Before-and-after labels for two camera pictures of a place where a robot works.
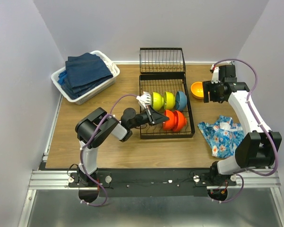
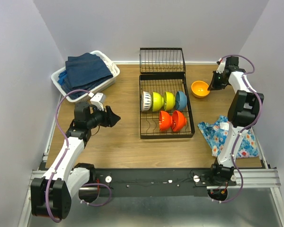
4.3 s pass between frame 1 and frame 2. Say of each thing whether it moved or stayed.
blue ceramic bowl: stayed
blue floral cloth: stayed
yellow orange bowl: stayed
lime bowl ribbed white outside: moved
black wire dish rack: stayed
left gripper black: moved
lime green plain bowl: stayed
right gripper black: moved
